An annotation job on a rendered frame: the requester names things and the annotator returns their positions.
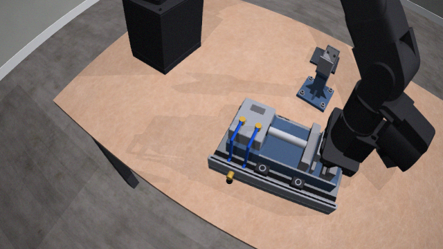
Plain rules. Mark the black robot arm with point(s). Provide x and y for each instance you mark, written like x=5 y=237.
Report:
x=387 y=56

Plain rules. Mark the grey flat bar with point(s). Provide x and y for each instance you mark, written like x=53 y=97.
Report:
x=322 y=172
x=312 y=167

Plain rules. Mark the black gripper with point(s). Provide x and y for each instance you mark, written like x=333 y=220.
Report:
x=339 y=137

